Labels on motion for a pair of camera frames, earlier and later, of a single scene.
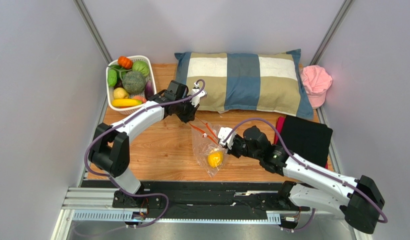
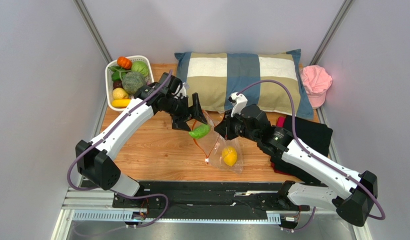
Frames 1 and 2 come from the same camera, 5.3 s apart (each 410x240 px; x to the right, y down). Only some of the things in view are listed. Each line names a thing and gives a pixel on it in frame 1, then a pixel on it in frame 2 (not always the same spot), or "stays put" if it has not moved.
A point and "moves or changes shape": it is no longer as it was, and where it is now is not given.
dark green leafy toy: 120,72 stays put
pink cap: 316,81 stays put
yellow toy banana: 125,102 stays put
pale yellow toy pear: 119,93 stays put
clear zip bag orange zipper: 212,154 moves or changes shape
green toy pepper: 112,77 -> 200,131
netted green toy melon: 133,82 stays put
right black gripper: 234,147 -> 232,126
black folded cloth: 308,139 stays put
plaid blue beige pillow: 272,83 stays put
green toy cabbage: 141,66 stays put
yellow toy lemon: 215,159 -> 230,155
